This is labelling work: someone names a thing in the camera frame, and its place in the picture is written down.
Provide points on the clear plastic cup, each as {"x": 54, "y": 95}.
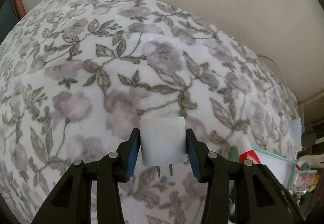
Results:
{"x": 303, "y": 181}

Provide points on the teal white cardboard tray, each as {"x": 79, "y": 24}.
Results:
{"x": 282, "y": 168}

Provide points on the floral grey white blanket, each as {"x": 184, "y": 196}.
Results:
{"x": 78, "y": 75}

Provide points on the white power strip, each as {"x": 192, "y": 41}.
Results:
{"x": 297, "y": 130}

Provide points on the red stain remover bottle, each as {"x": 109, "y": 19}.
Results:
{"x": 245, "y": 150}

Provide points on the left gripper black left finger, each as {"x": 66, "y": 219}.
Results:
{"x": 70, "y": 199}

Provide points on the white charger plug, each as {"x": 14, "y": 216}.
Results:
{"x": 163, "y": 142}

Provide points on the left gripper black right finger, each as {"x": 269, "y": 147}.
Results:
{"x": 258, "y": 195}

